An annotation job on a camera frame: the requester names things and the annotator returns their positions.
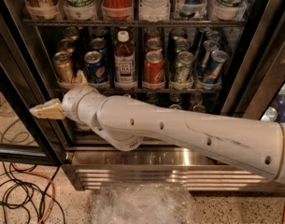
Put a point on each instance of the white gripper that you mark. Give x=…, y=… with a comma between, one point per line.
x=71, y=102

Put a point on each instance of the orange soda can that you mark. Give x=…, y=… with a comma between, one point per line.
x=64, y=65
x=71, y=32
x=67, y=44

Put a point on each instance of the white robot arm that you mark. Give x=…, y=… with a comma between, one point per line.
x=252, y=145

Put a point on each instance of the front blue Pepsi can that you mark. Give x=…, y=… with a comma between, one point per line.
x=95, y=67

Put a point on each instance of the blue pepsi can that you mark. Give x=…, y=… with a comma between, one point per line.
x=99, y=45
x=95, y=67

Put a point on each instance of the front red Coca-Cola can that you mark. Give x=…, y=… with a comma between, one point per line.
x=154, y=67

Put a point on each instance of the red coca-cola can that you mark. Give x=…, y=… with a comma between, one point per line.
x=154, y=67
x=154, y=45

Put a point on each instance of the blue can bottom shelf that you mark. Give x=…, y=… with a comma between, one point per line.
x=175, y=106

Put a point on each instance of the front green soda can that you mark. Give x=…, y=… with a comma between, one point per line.
x=182, y=67

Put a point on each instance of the green soda can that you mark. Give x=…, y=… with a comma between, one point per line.
x=182, y=67
x=182, y=44

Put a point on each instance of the orange can bottom shelf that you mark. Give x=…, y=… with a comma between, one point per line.
x=199, y=108

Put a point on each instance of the slim red bull can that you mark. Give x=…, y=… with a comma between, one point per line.
x=217, y=60
x=207, y=48

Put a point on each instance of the blue bottle top shelf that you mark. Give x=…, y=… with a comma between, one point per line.
x=189, y=8

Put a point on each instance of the front slim Red Bull can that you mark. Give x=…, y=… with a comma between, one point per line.
x=217, y=60

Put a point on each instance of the stainless steel glass-door fridge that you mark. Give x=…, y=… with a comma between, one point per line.
x=254, y=41

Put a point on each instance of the brown iced tea bottle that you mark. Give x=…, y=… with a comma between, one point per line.
x=124, y=55

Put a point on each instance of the white green bottle top left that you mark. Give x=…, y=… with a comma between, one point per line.
x=78, y=9

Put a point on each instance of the white green bottle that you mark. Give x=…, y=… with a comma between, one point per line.
x=78, y=9
x=226, y=9

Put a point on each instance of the red Coca-Cola bottle top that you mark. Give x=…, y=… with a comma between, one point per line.
x=117, y=9

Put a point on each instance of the clear water bottle top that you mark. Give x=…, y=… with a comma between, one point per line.
x=154, y=10

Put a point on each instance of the clear plastic bag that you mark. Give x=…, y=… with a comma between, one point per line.
x=143, y=204

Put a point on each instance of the white green bottle top right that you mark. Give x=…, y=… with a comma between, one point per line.
x=226, y=9

